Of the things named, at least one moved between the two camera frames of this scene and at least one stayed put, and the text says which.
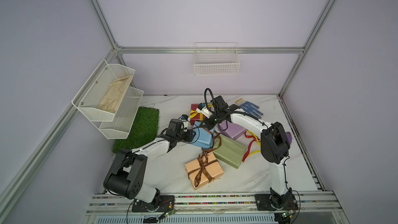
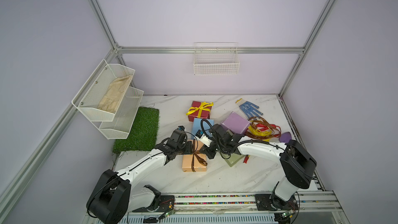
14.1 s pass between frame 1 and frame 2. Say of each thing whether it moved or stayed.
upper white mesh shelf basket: stayed
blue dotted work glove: stayed
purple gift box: stayed
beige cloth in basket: stayed
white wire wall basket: stayed
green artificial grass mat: stayed
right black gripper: moved
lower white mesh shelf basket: stayed
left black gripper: moved
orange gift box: moved
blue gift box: moved
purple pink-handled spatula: stayed
